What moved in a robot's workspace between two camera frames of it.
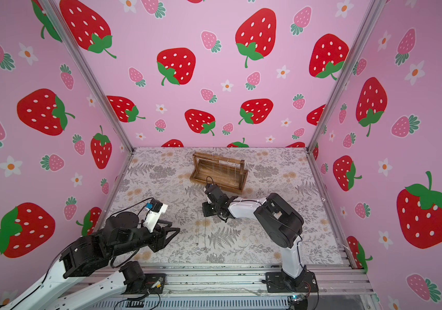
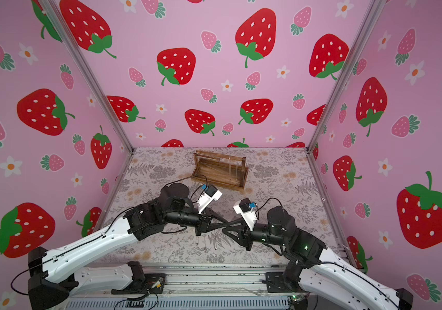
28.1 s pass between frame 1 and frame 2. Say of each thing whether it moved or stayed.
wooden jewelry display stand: stayed
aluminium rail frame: stayed
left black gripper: moved
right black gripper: moved
